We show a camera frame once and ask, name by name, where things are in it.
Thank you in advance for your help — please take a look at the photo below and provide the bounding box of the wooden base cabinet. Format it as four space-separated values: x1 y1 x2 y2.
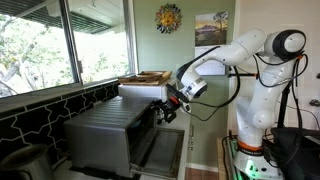
184 106 198 168

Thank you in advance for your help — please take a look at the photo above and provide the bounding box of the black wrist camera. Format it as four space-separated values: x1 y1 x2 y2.
165 83 192 113

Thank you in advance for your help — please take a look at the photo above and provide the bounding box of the plywood robot platform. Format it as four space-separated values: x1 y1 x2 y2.
216 137 234 180

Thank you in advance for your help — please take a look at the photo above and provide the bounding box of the black stand pole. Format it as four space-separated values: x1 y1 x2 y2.
277 83 290 129

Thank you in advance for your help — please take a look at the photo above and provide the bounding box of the black equipment bag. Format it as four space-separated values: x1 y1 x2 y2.
263 126 320 180

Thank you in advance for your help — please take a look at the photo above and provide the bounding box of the paper wall calendar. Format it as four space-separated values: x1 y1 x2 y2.
194 11 230 76

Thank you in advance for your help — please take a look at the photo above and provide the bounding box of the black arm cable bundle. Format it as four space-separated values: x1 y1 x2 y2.
253 49 309 141

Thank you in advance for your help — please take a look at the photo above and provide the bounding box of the black clamp bar orange tip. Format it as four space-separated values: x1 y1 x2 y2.
228 71 259 80

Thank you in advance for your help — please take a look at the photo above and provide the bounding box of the white microwave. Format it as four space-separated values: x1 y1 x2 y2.
118 79 176 102

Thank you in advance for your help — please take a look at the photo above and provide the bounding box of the wooden dish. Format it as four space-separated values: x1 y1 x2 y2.
135 70 164 80

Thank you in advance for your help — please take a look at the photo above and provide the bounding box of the glass toaster oven door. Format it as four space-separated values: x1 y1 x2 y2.
129 128 185 180

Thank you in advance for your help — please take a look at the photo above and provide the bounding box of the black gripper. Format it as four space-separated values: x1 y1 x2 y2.
152 95 184 125

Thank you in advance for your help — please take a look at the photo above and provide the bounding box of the colourful sun wall decoration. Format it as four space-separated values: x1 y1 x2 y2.
154 3 184 35

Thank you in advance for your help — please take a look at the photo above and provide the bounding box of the wooden serving tray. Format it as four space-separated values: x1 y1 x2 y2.
118 70 173 87

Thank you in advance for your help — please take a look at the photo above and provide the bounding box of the silver toaster oven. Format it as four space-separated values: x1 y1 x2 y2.
63 95 159 179

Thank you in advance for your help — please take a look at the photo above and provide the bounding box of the dark metal kettle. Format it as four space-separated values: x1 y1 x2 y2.
0 143 56 180

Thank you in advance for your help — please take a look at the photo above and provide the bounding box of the thin black camera cable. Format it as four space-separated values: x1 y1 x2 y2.
186 65 242 123

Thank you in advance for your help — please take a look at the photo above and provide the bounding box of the window frame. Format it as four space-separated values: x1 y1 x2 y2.
0 0 138 101

